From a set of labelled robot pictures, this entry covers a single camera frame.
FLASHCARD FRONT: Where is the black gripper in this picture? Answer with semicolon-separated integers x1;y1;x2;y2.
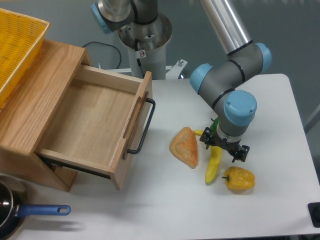
199;127;250;162

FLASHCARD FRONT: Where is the yellow toy banana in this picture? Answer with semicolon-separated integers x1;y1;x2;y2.
194;129;223;186

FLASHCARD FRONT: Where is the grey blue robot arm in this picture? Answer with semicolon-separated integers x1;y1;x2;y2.
90;0;272;162

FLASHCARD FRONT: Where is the green toy bell pepper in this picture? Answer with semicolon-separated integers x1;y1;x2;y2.
209;117;220;133

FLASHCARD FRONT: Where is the yellow toy bell pepper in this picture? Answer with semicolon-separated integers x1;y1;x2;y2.
222;166;255;191

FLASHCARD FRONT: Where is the toy croissant bread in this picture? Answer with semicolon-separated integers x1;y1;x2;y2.
169;127;198;169

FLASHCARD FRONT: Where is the open wooden drawer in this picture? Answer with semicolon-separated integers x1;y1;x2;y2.
36;65;155;189

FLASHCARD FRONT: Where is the wooden drawer cabinet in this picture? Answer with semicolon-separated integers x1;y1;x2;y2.
0;39;91;192

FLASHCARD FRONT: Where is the yellow plastic basket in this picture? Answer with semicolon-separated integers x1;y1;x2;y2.
0;8;50;107

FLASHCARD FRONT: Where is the black metal drawer handle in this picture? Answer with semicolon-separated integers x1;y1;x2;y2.
126;97;156;155

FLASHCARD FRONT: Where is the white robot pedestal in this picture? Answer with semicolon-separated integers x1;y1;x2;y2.
118;13;188;80

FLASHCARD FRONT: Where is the black floor cable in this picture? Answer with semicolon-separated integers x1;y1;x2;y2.
81;41;122;69

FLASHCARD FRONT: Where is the frying pan blue handle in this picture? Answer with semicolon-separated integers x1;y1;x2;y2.
0;176;71;240

